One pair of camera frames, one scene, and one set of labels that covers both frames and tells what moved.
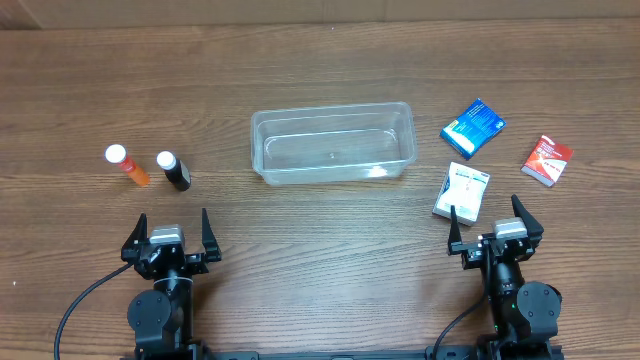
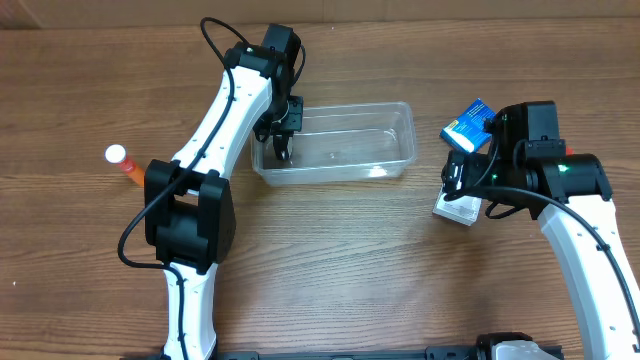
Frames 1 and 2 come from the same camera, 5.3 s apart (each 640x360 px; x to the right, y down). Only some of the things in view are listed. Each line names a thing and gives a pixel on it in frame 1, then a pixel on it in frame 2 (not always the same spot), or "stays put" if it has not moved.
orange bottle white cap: (117, 153) stays put
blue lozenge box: (472, 128) stays put
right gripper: (496, 250) to (454, 173)
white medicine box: (463, 188) stays put
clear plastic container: (318, 144) stays put
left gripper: (170, 256) to (288, 122)
